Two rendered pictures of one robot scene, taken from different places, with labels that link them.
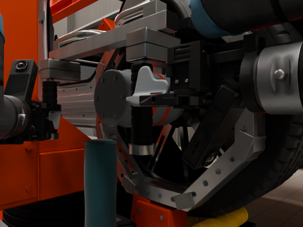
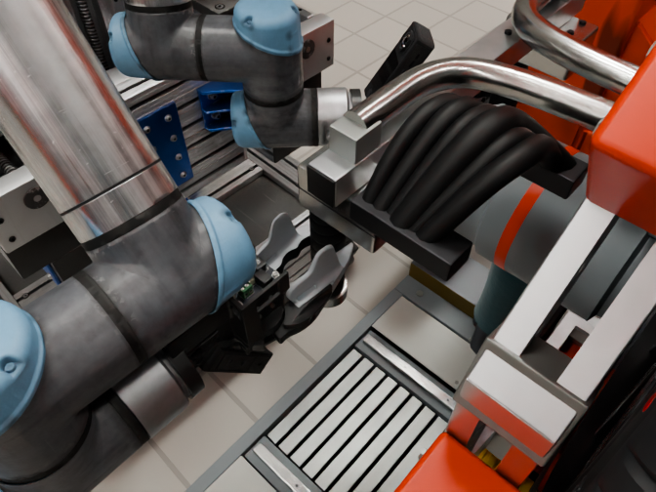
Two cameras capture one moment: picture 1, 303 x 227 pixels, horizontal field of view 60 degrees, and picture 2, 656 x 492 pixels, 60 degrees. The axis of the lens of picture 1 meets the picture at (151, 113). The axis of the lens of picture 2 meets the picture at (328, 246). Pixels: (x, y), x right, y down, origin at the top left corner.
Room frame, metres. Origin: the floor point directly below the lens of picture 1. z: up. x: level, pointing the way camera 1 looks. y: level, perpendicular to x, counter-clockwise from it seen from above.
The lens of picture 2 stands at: (0.42, -0.35, 1.28)
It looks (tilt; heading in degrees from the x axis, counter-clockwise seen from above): 51 degrees down; 88
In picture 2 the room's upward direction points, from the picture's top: straight up
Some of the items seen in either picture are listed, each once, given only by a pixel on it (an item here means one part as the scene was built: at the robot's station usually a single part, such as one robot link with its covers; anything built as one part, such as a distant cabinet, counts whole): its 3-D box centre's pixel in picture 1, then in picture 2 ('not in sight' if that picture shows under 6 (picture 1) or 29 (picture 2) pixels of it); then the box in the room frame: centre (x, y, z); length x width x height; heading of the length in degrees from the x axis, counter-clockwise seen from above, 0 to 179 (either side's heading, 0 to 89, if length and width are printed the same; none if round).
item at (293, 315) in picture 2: not in sight; (289, 307); (0.39, -0.06, 0.83); 0.09 x 0.05 x 0.02; 37
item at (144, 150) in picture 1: (141, 106); (327, 248); (0.43, 0.02, 0.83); 0.04 x 0.04 x 0.16
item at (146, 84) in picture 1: (144, 86); (284, 235); (0.39, 0.01, 0.85); 0.09 x 0.03 x 0.06; 54
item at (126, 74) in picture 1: (142, 99); (559, 223); (0.67, 0.02, 0.85); 0.21 x 0.14 x 0.14; 136
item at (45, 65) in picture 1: (61, 70); (547, 38); (0.69, 0.24, 0.93); 0.09 x 0.05 x 0.05; 136
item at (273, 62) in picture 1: (283, 79); (142, 380); (0.28, -0.14, 0.85); 0.08 x 0.05 x 0.08; 136
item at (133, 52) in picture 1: (154, 48); (352, 193); (0.45, -0.01, 0.93); 0.09 x 0.05 x 0.05; 136
